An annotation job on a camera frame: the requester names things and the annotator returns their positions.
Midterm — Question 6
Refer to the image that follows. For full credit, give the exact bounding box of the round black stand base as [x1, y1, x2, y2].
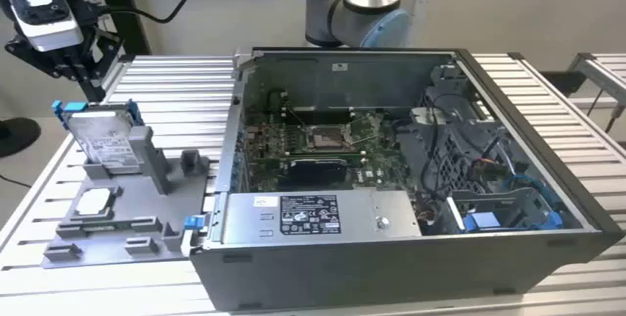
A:
[0, 117, 43, 159]

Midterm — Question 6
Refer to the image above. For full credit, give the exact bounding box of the motherboard chipset heatsink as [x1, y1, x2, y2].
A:
[287, 159, 350, 189]

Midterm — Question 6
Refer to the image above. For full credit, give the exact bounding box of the grey metal disk bay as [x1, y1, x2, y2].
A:
[445, 186, 586, 237]

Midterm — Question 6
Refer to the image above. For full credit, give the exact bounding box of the grey parts rack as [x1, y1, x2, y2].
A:
[43, 125, 217, 269]

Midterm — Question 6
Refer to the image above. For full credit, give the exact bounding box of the metal socket cover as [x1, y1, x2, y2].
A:
[350, 116, 383, 138]

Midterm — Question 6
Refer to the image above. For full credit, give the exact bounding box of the metal slat table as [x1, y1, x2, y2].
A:
[566, 51, 626, 141]

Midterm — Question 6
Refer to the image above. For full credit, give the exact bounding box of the open grey PC case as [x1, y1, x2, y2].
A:
[188, 46, 626, 312]

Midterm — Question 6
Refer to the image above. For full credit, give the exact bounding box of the green motherboard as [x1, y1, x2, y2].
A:
[239, 109, 431, 192]

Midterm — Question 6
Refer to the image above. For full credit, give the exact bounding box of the green RAM stick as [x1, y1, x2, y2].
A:
[72, 220, 148, 232]

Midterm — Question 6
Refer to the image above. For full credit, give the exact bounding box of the black box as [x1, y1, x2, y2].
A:
[541, 70, 588, 98]

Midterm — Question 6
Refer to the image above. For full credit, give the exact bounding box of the grey power supply unit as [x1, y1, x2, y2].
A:
[222, 189, 425, 243]

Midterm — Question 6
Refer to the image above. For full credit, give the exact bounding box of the silver CPU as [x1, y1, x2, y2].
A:
[78, 189, 116, 216]

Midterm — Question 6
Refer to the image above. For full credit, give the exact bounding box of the blue disk wire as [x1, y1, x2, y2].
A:
[503, 173, 548, 205]

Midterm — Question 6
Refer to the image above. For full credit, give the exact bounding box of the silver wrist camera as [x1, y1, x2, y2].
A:
[8, 0, 86, 53]

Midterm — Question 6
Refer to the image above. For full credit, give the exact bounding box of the yellow red power wire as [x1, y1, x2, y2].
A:
[474, 160, 505, 181]

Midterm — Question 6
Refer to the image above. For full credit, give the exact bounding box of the black floor cable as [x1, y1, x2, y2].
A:
[0, 172, 34, 188]

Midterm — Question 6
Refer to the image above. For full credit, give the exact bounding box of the blue plastic bay carrier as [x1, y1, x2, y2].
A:
[462, 212, 564, 231]

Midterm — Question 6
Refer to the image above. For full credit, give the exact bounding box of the wire locking lever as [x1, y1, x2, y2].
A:
[286, 106, 310, 129]

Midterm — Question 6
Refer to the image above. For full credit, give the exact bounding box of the hard disk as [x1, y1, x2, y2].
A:
[51, 99, 146, 176]

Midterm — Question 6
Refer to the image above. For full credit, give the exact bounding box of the black metal post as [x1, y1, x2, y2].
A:
[63, 0, 152, 103]

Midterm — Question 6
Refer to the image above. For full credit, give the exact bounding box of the perforated metal drive cage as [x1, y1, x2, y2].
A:
[398, 87, 519, 199]

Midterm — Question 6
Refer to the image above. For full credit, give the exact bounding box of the black RAM slot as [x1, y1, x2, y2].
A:
[287, 153, 367, 160]
[293, 110, 354, 118]

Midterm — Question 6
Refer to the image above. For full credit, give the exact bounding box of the CPU socket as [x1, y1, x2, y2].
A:
[302, 123, 354, 150]

